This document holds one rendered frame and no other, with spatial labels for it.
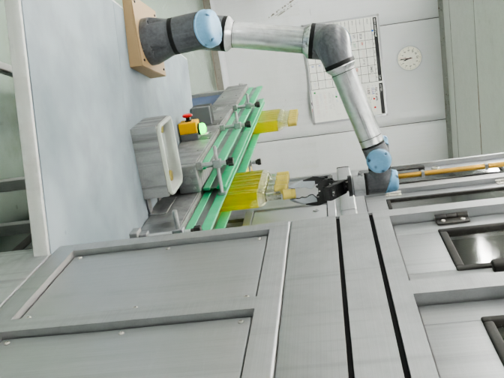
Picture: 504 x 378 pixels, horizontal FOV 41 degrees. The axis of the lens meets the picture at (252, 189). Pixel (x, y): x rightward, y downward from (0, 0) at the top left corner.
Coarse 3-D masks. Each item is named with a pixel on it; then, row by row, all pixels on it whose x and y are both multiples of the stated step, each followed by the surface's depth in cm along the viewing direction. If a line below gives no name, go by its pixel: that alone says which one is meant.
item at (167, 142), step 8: (168, 120) 208; (160, 128) 197; (168, 128) 213; (160, 136) 197; (168, 136) 214; (160, 144) 198; (168, 144) 214; (176, 144) 215; (160, 152) 200; (168, 152) 215; (176, 152) 215; (168, 160) 216; (176, 160) 216; (168, 168) 217; (176, 168) 217; (168, 176) 201; (176, 176) 217; (168, 184) 201; (176, 184) 210
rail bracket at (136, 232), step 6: (174, 210) 156; (174, 216) 156; (174, 222) 157; (138, 228) 160; (174, 228) 158; (180, 228) 158; (192, 228) 158; (198, 228) 156; (132, 234) 157; (138, 234) 158; (144, 234) 158; (150, 234) 159; (156, 234) 158; (162, 234) 158
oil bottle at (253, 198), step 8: (232, 192) 228; (240, 192) 227; (248, 192) 225; (256, 192) 224; (264, 192) 226; (224, 200) 226; (232, 200) 226; (240, 200) 225; (248, 200) 225; (256, 200) 225; (264, 200) 225; (224, 208) 227; (232, 208) 226; (240, 208) 226
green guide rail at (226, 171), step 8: (256, 112) 348; (248, 120) 333; (248, 128) 311; (240, 136) 298; (240, 144) 282; (232, 152) 270; (240, 152) 268; (224, 168) 248; (232, 168) 245; (216, 176) 238; (224, 176) 235; (208, 184) 228; (216, 184) 228; (224, 184) 225
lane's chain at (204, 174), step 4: (240, 100) 349; (232, 112) 318; (228, 120) 301; (220, 132) 278; (212, 144) 256; (204, 156) 238; (208, 168) 243; (212, 168) 250; (200, 172) 228; (204, 172) 234; (208, 172) 242; (200, 176) 227; (204, 176) 233; (208, 176) 241; (200, 180) 226; (204, 180) 232; (204, 184) 232
